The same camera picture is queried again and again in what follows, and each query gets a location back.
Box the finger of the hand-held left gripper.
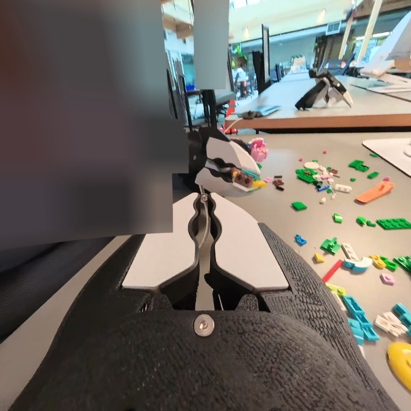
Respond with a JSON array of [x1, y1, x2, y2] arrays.
[[205, 137, 261, 175], [194, 167, 263, 197]]

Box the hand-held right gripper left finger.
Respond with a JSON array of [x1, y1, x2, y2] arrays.
[[122, 193, 206, 311]]

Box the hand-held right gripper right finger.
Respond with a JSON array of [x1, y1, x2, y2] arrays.
[[208, 193, 290, 311]]

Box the teal brown toy brick assembly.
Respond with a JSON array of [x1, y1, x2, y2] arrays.
[[231, 166, 268, 193]]

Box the clear plastic tube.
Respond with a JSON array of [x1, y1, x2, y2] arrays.
[[198, 186, 213, 250]]

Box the wood-edged grey desk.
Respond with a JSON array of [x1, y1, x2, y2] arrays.
[[224, 73, 411, 134]]

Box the white desk mat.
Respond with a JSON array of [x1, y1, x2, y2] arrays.
[[362, 138, 411, 178]]

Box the pink toy flower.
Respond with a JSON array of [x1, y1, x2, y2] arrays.
[[249, 138, 269, 163]]

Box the dark flat laptop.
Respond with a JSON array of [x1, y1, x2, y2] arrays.
[[244, 105, 280, 118]]

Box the green plate with small bricks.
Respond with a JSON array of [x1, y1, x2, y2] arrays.
[[296, 168, 319, 184]]

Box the green angled toy piece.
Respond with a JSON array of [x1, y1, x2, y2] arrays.
[[320, 237, 341, 255]]

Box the red long toy bar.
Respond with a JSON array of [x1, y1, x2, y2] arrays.
[[322, 259, 344, 283]]

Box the black computer monitor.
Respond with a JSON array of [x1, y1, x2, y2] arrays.
[[261, 23, 272, 94]]

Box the spare black grey gripper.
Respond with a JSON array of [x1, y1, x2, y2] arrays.
[[295, 70, 354, 111]]

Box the scattered colourful toy bricks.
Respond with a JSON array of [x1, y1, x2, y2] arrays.
[[263, 148, 411, 349]]

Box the orange brick separator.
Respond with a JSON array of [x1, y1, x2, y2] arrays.
[[355, 180, 395, 204]]

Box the green studded rectangular plate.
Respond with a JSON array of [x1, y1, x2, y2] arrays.
[[376, 218, 411, 230]]

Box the yellow round toy disc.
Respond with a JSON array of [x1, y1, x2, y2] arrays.
[[387, 342, 411, 385]]

